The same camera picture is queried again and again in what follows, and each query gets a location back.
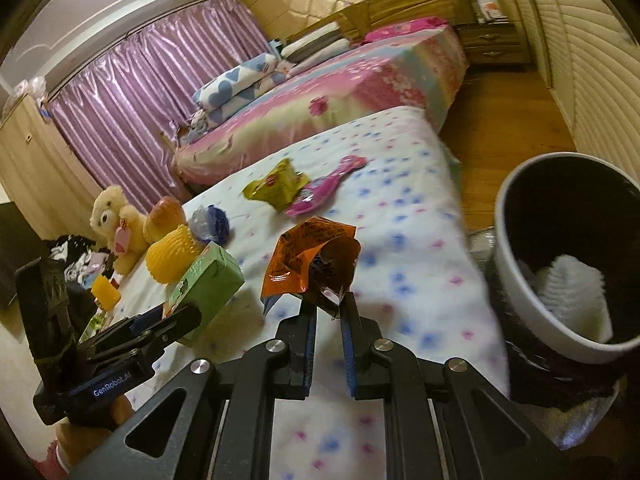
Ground apple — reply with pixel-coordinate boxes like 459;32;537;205
144;196;187;246

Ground striped grey white pillow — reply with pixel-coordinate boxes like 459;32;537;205
280;25;351;63

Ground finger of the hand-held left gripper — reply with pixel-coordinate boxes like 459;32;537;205
97;304;203;361
80;312;163;348

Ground light wooden cabinet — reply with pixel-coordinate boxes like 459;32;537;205
0;92;96;241

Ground yellow green foil wrapper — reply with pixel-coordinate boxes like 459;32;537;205
242;157;311;211

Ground wooden nightstand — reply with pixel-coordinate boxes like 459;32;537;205
457;22;533;66

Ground person's left hand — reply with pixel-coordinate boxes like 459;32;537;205
56;397;137;466

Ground white foam fruit net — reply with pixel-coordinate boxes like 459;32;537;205
520;254;615;345

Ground green drink carton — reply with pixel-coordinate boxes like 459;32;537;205
162;241;246;346

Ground wooden headboard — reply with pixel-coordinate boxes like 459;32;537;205
285;0;473;43

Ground white round trash bin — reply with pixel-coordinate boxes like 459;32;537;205
492;152;640;366

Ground pile of clothes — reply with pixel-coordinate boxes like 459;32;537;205
47;234;108;286

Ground yellow foam fruit net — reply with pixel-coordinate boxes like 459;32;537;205
146;225;206;286

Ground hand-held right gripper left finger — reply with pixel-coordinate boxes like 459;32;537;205
70;299;321;480

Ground purple satin curtain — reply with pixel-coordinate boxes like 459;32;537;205
47;0;271;201

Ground pink pillow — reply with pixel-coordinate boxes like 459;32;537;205
362;16;448;43

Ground green clear wrapper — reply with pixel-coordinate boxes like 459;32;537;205
80;310;111;343

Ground blue plastic wrapper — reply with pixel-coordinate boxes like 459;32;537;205
187;205;232;248

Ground cream teddy bear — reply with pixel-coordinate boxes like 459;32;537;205
90;185;148;276

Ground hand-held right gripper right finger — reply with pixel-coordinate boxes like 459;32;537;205
339;292;566;480

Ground pink plastic bag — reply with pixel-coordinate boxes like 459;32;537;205
15;77;48;106

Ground heart pattern pillows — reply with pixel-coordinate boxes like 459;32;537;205
192;52;291;123

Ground cream sliding door wardrobe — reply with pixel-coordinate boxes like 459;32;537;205
515;0;640;181

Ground pink foil wrapper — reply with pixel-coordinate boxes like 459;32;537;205
285;155;368;218

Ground orange plastic snack bag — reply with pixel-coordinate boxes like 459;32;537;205
261;215;361;311

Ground bed with pink floral sheet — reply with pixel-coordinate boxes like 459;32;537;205
172;22;471;191

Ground small patterned cloth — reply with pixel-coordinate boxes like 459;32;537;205
175;110;208;143

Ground black bin bag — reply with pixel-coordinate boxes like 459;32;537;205
470;227;631;411

